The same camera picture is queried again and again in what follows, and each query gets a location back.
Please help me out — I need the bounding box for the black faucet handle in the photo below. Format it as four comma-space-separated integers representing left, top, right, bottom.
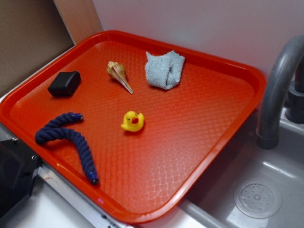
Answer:
285, 58, 304, 124

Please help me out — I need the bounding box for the red plastic tray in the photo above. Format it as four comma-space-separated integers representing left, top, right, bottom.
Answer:
0, 31, 266, 224

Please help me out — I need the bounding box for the brown wooden board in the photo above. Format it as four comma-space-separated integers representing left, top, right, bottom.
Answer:
0, 0, 103, 96

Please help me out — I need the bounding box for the grey curved faucet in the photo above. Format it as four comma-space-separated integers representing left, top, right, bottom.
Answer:
256, 35, 304, 150

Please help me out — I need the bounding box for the blue braided rope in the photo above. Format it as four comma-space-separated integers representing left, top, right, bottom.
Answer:
35, 112, 100, 185

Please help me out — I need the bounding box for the black robot base housing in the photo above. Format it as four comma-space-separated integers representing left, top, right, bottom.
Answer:
0, 137, 41, 221

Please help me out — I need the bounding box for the tan spiral seashell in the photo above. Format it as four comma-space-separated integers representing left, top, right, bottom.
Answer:
106, 61, 133, 94

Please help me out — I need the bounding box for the black rectangular block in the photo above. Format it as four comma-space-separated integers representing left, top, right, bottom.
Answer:
47, 71, 81, 97

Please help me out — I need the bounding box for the yellow rubber duck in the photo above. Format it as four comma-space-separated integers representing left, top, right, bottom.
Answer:
121, 111, 144, 133

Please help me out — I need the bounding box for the light blue crumpled cloth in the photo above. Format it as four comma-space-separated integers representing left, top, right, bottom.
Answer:
145, 51, 185, 90

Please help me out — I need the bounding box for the round sink drain cover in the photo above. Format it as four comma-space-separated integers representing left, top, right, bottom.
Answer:
234, 180, 282, 219

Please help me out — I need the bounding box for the grey plastic sink basin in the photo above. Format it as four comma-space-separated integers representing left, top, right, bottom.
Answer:
180, 113, 304, 228

